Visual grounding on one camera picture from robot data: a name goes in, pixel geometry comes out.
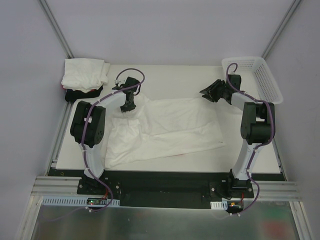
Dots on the white t shirt red print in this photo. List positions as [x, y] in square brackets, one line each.
[159, 129]

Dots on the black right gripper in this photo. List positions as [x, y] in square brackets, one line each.
[217, 89]

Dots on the aluminium frame post left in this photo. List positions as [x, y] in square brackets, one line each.
[56, 28]

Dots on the white slotted cable duct left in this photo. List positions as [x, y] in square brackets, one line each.
[71, 201]

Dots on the white slotted cable duct right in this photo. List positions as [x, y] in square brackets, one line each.
[226, 205]

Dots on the white slotted cable duct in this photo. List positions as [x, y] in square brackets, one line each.
[71, 201]
[226, 205]

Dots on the aluminium frame post right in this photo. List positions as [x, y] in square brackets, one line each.
[293, 8]

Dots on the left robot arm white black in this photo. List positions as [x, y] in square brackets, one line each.
[89, 120]

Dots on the aluminium front rail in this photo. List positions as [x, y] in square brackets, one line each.
[263, 190]

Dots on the folded black t shirt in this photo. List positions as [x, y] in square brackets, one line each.
[72, 95]

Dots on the aluminium frame post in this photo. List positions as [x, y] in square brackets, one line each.
[56, 28]
[293, 8]

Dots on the folded white t shirt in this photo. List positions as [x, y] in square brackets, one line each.
[84, 74]

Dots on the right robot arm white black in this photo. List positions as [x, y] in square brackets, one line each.
[257, 126]

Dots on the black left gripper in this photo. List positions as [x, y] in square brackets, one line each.
[128, 105]

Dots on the aluminium side rail right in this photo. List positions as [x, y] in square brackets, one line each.
[279, 161]

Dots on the white plastic basket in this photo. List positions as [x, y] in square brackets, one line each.
[256, 78]

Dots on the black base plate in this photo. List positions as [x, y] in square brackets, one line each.
[231, 189]

